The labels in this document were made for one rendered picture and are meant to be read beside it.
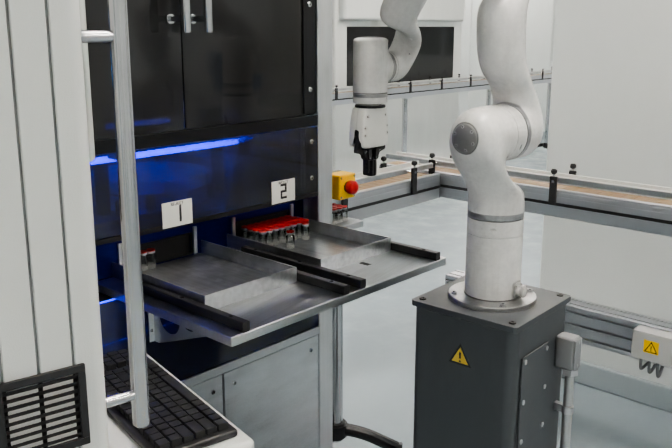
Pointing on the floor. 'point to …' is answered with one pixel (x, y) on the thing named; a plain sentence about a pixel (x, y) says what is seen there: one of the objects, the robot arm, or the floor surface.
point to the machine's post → (322, 207)
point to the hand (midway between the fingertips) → (369, 167)
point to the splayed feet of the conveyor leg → (363, 435)
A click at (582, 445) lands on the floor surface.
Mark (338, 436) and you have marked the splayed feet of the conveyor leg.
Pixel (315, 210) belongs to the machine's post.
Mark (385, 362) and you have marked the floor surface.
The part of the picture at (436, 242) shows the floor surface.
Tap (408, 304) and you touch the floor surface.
